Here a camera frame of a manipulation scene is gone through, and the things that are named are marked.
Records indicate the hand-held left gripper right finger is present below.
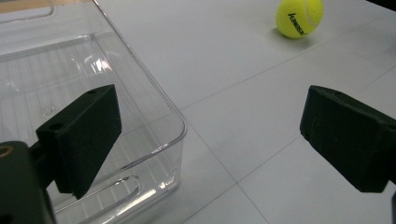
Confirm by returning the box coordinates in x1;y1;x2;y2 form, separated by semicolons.
299;85;396;193

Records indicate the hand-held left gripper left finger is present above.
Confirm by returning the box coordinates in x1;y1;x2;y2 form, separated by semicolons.
35;84;122;201

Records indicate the clear plastic storage bin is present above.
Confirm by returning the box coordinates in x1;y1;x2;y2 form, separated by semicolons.
0;0;188;224

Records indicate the yellow tennis ball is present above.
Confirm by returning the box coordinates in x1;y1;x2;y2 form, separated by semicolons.
276;0;325;39

